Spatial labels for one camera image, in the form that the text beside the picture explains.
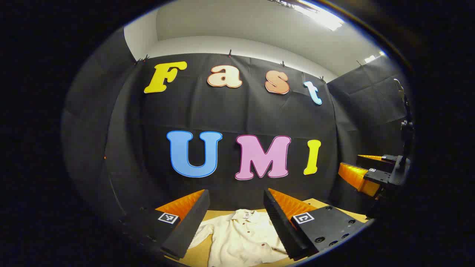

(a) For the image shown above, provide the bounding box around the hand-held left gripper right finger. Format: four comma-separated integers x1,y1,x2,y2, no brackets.
263,188,373,261

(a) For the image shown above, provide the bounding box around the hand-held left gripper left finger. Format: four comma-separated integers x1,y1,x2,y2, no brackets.
119,189,210,260

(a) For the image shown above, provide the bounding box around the cream button-up shirt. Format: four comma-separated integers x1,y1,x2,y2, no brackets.
189,209,290,267

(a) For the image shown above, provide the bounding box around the ceiling light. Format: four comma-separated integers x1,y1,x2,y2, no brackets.
276,0,345,31

